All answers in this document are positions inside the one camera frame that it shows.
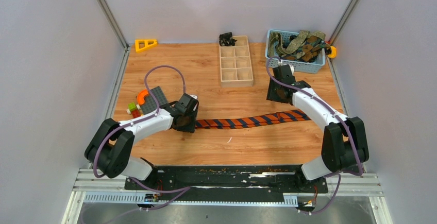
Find orange navy striped tie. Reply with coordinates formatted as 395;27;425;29
195;110;311;130

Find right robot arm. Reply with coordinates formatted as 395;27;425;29
267;78;369;192

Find grey building baseplate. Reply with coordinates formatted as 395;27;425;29
140;86;169;115

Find blue plastic basket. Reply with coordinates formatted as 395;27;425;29
265;29;326;74

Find orange curved block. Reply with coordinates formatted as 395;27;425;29
137;89;149;106

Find wooden compartment box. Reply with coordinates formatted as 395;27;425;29
219;35;254;88

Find green and red toy blocks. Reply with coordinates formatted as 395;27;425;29
126;102;141;118

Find brown teal patterned tie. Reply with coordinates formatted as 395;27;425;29
281;35;329;63

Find olive patterned tie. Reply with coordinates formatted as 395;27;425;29
266;30;326;58

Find rolled black tie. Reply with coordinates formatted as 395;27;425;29
218;32;237;46

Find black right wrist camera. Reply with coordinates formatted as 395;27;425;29
273;64;296;85

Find yellow orange corner bracket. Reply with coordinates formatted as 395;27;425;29
325;41;337;59

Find yellow triangle bracket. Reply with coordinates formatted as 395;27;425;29
135;39;158;53

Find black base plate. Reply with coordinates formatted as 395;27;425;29
143;165;328;202

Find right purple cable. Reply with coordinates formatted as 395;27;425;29
265;56;364;215

